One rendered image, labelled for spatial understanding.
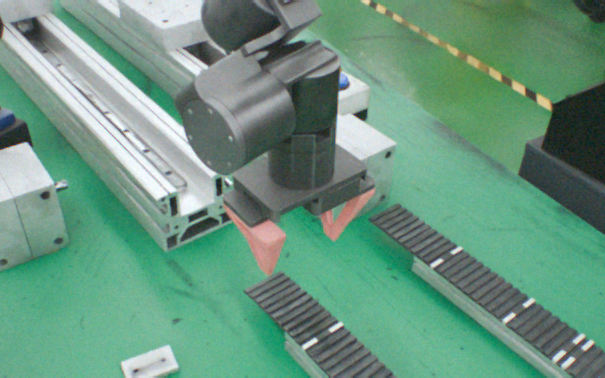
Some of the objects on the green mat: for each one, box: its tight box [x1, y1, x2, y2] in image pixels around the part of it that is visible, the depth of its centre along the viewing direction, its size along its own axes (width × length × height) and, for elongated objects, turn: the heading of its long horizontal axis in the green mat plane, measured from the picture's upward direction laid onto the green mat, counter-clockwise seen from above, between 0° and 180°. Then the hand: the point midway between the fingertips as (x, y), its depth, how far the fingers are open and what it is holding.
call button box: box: [338, 71, 370, 121], centre depth 100 cm, size 8×10×6 cm
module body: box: [0, 13, 233, 252], centre depth 101 cm, size 80×10×8 cm, turn 36°
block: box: [315, 114, 396, 223], centre depth 84 cm, size 9×12×10 cm
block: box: [0, 142, 70, 274], centre depth 76 cm, size 10×11×10 cm
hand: (299, 247), depth 60 cm, fingers open, 8 cm apart
